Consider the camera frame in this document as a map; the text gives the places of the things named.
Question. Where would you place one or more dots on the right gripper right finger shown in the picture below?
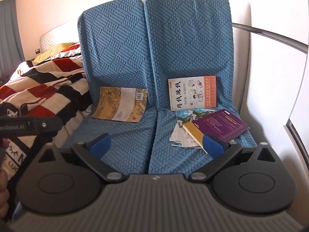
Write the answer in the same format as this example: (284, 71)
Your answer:
(222, 153)

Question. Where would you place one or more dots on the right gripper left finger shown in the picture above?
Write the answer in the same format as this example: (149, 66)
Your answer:
(90, 153)

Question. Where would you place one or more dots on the purple gold book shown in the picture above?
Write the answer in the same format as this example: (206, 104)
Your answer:
(221, 124)

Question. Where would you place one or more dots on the scenic photo envelope top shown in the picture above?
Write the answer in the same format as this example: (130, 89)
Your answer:
(198, 113)

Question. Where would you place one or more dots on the scenic photo envelope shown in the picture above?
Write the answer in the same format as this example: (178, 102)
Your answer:
(176, 144)
(198, 113)
(179, 134)

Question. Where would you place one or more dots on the brown antique painting book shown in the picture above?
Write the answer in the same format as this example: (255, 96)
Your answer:
(121, 104)

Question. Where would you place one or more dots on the white orange finance book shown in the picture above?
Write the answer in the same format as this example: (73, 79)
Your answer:
(187, 93)

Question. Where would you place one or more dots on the person's left hand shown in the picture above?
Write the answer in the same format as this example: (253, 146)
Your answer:
(4, 193)

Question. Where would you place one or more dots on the scenic photo envelope bottom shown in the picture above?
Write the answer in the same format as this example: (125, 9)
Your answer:
(176, 144)

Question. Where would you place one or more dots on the striped red black blanket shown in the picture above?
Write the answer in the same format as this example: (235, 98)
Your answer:
(56, 86)

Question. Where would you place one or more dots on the grey curtain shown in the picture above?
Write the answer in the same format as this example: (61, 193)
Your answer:
(11, 49)

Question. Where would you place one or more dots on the yellow pillow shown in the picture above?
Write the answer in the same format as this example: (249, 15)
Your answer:
(53, 51)

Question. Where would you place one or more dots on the white tufted headboard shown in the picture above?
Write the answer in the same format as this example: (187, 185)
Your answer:
(65, 33)

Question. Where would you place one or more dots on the white sofa armrest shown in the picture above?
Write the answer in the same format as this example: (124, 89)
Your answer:
(241, 14)

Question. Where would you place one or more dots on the blue textured sofa cover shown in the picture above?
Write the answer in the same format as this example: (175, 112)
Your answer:
(142, 44)

